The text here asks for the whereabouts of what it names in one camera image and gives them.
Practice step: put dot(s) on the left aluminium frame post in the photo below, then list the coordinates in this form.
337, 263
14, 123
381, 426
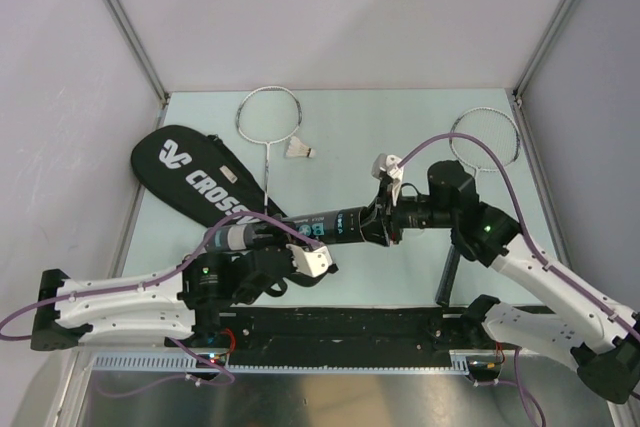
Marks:
135, 45

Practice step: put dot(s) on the grey slotted cable duct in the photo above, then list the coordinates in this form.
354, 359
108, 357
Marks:
453, 363

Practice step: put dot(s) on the shuttlecock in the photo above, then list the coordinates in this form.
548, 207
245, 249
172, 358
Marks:
298, 149

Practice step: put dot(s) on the right aluminium frame post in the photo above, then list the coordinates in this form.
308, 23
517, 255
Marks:
550, 35

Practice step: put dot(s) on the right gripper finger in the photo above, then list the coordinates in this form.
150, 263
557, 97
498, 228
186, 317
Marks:
376, 231
375, 210

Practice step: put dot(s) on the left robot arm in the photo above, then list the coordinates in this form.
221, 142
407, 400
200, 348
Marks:
181, 303

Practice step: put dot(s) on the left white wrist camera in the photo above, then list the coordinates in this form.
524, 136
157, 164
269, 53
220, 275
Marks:
311, 263

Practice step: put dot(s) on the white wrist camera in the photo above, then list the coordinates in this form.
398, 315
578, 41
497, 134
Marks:
311, 263
387, 169

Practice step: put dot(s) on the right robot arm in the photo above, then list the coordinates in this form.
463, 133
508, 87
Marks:
586, 330

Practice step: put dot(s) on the left white badminton racket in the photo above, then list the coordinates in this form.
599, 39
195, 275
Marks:
268, 116

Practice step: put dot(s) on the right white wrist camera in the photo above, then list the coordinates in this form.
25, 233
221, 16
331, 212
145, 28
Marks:
387, 169

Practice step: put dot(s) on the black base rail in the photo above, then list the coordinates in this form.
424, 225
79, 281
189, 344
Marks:
354, 336

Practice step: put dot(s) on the black shuttlecock tube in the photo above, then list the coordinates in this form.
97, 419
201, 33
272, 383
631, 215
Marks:
329, 228

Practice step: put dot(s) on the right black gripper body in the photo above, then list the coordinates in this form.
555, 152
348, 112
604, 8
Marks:
395, 219

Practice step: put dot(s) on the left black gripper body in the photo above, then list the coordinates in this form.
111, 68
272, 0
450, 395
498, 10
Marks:
292, 267

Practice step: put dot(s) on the white badminton racket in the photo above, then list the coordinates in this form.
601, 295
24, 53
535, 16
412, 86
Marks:
268, 116
498, 132

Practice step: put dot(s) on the black racket cover bag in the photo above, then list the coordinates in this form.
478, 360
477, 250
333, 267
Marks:
202, 179

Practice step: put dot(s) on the aluminium frame post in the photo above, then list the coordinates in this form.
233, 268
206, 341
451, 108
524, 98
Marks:
135, 45
550, 35

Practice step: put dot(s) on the right white badminton racket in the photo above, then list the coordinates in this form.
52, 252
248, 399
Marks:
498, 132

